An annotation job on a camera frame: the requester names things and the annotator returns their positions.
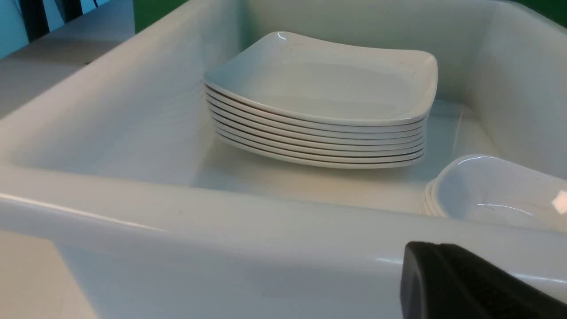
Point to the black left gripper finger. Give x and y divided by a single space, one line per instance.
446 281

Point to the stack of small white bowls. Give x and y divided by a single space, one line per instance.
485 189

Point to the stack of white square plates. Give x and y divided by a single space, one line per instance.
311 102

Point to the large white plastic tub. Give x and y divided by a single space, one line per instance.
120 166

